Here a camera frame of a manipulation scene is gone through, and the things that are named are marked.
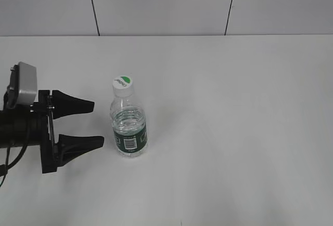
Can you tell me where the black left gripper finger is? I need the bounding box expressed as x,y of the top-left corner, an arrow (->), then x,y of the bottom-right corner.
52,90 -> 95,119
54,134 -> 104,170

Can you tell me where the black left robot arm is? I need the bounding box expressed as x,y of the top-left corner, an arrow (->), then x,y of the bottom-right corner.
1,90 -> 104,175

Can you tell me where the white green bottle cap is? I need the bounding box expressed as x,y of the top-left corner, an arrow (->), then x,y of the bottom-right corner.
112,75 -> 134,97

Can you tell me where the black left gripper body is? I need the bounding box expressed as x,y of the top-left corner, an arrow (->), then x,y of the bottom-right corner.
30,90 -> 59,174

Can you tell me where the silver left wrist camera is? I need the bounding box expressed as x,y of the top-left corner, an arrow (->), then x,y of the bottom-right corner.
6,61 -> 37,109

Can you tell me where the clear Cestbon water bottle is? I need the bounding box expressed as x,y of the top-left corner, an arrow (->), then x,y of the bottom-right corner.
110,94 -> 148,157

